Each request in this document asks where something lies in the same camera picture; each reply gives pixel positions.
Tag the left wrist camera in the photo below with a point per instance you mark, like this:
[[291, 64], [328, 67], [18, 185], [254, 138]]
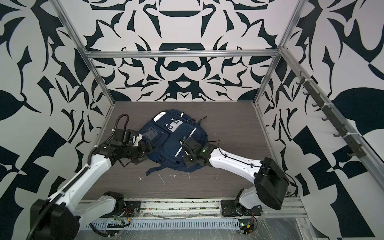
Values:
[[136, 139]]

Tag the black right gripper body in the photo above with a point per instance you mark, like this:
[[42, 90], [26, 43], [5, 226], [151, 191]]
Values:
[[190, 159]]

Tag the white slotted cable duct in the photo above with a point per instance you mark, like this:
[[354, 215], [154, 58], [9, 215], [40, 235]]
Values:
[[168, 224]]

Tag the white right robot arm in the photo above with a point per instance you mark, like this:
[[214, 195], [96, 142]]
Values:
[[270, 182]]

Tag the small green circuit board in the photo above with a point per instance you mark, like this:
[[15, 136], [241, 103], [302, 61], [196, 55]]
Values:
[[246, 227]]

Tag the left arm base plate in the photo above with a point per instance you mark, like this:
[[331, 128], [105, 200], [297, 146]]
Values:
[[124, 209]]

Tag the navy blue backpack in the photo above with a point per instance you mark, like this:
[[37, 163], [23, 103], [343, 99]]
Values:
[[166, 132]]

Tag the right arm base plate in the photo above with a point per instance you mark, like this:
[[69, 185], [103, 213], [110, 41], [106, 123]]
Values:
[[231, 208]]

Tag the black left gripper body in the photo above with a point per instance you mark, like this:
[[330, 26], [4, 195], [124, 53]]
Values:
[[135, 152]]

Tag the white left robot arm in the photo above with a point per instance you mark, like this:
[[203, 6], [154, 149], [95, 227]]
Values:
[[60, 217]]

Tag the grey wall hook rack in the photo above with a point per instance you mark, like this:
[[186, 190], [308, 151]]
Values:
[[333, 115]]

